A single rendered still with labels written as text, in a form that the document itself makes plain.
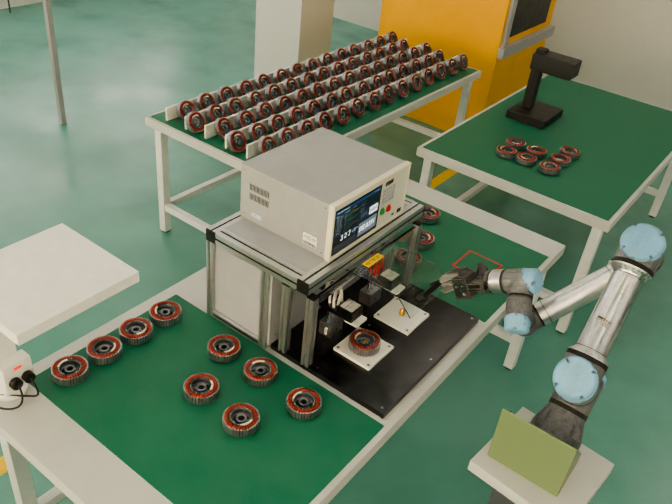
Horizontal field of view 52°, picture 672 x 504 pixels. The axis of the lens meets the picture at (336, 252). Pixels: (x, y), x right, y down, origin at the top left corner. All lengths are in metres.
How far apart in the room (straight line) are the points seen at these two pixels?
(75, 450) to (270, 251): 0.81
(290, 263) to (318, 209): 0.19
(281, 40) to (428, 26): 1.26
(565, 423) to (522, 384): 1.51
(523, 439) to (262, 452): 0.75
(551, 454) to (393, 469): 1.12
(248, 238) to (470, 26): 3.79
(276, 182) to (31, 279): 0.77
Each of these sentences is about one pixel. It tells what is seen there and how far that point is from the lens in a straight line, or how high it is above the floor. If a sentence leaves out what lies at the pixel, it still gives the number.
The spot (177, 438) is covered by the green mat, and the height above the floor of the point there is 0.75.
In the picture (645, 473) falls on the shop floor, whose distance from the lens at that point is 3.48.
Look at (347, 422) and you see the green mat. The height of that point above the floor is 0.75.
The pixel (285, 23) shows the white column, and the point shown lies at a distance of 6.18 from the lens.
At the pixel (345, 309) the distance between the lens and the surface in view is 2.34.
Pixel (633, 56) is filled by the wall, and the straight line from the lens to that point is 7.31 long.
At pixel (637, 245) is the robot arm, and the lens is 2.08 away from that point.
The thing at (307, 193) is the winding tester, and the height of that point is 1.32.
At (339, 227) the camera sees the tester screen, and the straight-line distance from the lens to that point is 2.17.
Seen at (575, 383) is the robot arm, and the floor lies 1.11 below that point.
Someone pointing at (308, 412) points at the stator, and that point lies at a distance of 2.18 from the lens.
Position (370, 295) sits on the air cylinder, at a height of 0.82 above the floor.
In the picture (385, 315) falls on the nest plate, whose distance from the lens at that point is 2.56.
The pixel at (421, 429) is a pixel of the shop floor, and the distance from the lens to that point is 3.26.
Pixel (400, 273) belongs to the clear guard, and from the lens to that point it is 2.29.
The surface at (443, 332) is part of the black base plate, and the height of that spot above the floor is 0.77.
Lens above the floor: 2.38
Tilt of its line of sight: 34 degrees down
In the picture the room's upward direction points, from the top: 7 degrees clockwise
